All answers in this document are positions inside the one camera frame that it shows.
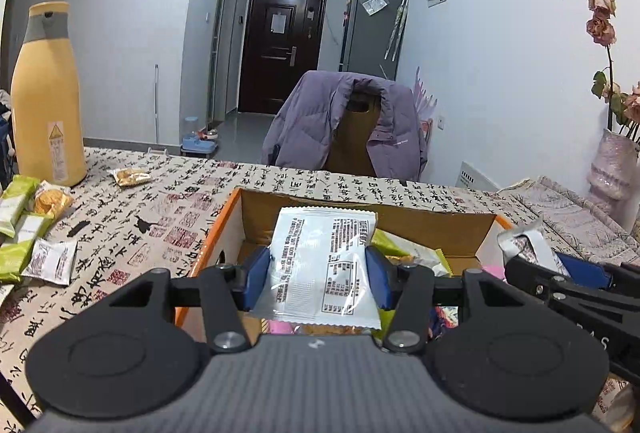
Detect purple patterned cloth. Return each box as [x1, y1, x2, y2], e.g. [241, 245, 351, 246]
[500, 175, 640, 264]

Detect silver snack packet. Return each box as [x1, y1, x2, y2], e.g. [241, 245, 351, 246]
[496, 219, 571, 276]

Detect dark entrance door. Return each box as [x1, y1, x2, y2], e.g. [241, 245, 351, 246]
[238, 0, 328, 115]

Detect grey refrigerator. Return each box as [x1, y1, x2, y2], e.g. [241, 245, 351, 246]
[340, 0, 407, 81]

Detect red blue snack packet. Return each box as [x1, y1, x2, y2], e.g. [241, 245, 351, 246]
[431, 305, 461, 340]

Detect yellow thermos bottle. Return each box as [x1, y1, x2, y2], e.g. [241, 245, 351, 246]
[10, 1, 88, 187]

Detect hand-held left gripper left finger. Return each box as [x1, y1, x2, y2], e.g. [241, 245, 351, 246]
[115, 245, 271, 354]

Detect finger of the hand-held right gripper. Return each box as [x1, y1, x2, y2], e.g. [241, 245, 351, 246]
[505, 257, 571, 301]
[556, 253, 640, 301]

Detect hanging folded umbrella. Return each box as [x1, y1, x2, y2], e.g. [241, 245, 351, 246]
[384, 0, 410, 61]

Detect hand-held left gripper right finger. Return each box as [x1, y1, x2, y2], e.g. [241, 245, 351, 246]
[365, 244, 538, 355]

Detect pink hanger rack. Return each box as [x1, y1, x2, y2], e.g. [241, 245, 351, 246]
[412, 65, 438, 124]

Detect wooden chair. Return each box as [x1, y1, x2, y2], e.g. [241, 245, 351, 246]
[325, 90, 383, 176]

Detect dried pink flowers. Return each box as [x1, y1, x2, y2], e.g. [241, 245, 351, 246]
[585, 0, 640, 138]

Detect small clear crisp packet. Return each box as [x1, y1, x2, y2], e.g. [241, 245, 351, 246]
[110, 168, 152, 187]

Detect clear crisp snack packet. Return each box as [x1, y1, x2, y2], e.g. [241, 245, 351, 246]
[31, 181, 75, 220]

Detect purple padded jacket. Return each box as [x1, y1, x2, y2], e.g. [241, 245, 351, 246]
[261, 70, 429, 181]

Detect dark blue bag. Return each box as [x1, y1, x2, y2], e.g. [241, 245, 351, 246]
[0, 90, 16, 188]

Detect grey side door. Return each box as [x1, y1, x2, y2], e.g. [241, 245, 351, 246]
[207, 0, 241, 126]

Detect pink vase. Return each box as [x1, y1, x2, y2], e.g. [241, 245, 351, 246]
[589, 128, 640, 214]

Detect red orange cardboard box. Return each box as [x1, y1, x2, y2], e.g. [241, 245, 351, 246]
[175, 187, 516, 344]

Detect blue pet bowl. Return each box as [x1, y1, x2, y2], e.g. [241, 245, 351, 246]
[181, 135, 219, 157]

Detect green white snack packet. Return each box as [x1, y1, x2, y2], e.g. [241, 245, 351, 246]
[0, 175, 42, 238]
[0, 213, 55, 285]

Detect lime green snack packet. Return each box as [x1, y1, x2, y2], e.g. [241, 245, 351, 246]
[371, 229, 453, 278]

